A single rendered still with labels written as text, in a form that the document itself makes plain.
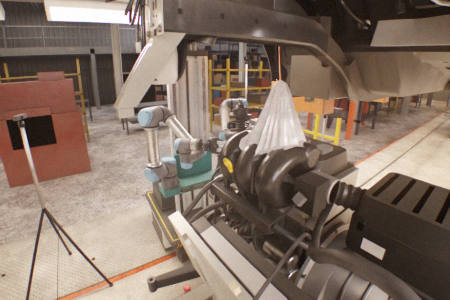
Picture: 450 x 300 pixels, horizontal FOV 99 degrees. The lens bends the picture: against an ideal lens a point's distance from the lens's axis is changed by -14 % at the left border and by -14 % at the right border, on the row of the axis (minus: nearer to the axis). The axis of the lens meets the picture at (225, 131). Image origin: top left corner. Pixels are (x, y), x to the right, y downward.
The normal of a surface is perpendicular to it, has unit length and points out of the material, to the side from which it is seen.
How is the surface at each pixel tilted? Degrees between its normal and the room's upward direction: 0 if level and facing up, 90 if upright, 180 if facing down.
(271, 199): 107
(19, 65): 90
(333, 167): 79
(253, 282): 16
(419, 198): 0
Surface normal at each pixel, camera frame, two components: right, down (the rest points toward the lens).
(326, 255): -0.97, -0.17
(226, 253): -0.22, -0.88
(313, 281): -0.70, -0.37
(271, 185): -0.24, 0.11
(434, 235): -0.81, -0.01
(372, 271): -0.61, -0.67
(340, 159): 0.56, 0.04
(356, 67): 0.48, 0.31
